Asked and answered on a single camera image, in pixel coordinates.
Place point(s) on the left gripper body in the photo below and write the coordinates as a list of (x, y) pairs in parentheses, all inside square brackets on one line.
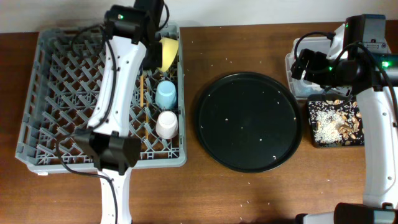
[(154, 57)]

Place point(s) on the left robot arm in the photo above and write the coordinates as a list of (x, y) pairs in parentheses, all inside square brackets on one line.
[(131, 47)]

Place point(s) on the white paper cup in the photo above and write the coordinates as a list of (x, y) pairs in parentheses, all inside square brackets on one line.
[(167, 125)]

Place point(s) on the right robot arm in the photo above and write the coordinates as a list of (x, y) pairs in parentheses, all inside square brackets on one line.
[(358, 57)]

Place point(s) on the round black tray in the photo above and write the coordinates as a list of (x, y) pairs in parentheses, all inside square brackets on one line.
[(248, 122)]

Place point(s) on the black rectangular tray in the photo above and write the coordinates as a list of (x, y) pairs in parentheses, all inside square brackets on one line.
[(335, 124)]

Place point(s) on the wooden chopstick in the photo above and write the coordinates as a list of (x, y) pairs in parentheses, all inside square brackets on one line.
[(142, 91), (147, 122)]

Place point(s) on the grey dishwasher rack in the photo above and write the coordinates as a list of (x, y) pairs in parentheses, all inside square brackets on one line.
[(62, 95)]

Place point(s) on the light blue plastic cup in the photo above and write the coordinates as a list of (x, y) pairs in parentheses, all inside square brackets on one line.
[(166, 95)]

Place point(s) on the clear plastic waste bin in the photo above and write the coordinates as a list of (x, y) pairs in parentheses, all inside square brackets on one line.
[(302, 89)]

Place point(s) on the food scraps pile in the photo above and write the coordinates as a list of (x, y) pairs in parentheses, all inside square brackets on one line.
[(335, 123)]

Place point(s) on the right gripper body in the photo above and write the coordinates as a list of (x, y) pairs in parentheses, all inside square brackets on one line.
[(319, 70)]

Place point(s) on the yellow bowl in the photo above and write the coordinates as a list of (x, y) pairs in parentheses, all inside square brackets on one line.
[(169, 52)]

